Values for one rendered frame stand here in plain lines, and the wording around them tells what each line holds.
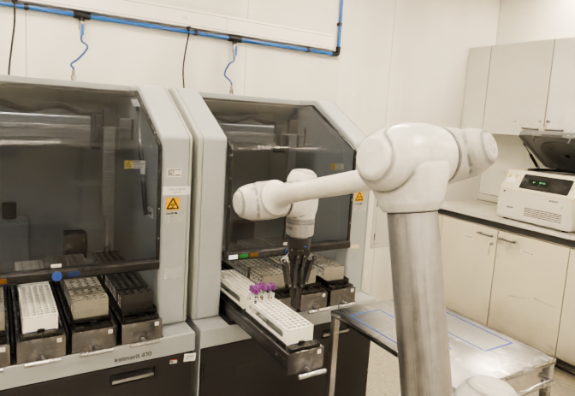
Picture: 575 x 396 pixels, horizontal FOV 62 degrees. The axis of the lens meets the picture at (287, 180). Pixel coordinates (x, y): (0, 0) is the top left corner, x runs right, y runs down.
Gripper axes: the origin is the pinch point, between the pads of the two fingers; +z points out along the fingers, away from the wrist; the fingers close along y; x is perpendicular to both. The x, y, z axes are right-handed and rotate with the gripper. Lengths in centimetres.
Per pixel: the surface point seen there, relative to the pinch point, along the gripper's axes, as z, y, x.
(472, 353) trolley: 13, -46, 34
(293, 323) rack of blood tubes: 9.0, 0.1, 0.4
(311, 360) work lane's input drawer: 18.3, -2.2, 8.4
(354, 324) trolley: 13.1, -24.4, 1.8
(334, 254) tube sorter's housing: 5, -54, -49
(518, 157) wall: -36, -292, -117
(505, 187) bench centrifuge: -17, -230, -85
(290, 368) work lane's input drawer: 19.0, 5.7, 8.4
